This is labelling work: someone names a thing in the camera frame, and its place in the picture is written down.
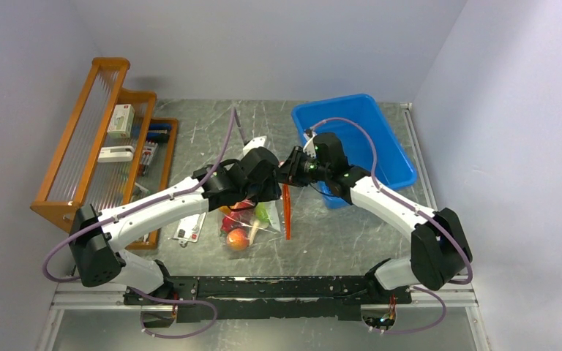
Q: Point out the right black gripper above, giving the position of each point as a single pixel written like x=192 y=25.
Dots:
x=290 y=171

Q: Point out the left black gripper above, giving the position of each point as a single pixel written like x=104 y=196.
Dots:
x=273 y=192

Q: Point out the clear zip top bag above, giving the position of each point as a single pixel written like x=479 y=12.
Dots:
x=280 y=212

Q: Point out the blue plastic bin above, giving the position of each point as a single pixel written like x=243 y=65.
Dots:
x=394 y=166

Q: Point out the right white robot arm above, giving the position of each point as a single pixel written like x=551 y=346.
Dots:
x=439 y=249

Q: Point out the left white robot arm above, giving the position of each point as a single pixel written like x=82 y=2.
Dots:
x=99 y=248

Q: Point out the green fake fruit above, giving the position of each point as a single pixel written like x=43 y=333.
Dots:
x=262 y=213

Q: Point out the red fake chili pepper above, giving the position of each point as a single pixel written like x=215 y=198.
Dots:
x=238 y=215

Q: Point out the fake peach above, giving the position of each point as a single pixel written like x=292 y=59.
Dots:
x=237 y=240

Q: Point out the white blister pack card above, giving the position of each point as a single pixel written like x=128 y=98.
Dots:
x=188 y=229

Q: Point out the blue marker pens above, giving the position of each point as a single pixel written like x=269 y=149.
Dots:
x=158 y=133

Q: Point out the orange wooden rack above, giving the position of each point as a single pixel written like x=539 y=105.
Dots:
x=75 y=178

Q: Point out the white box with red label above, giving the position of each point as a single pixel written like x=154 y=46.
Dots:
x=120 y=125

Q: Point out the white flat device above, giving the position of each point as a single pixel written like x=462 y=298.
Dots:
x=114 y=154

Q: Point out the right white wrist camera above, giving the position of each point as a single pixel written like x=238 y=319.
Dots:
x=309 y=146

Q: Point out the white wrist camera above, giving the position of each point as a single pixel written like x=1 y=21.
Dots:
x=309 y=146
x=256 y=142

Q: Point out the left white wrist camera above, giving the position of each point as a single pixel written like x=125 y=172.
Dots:
x=256 y=142

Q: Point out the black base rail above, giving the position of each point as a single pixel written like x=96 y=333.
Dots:
x=199 y=298

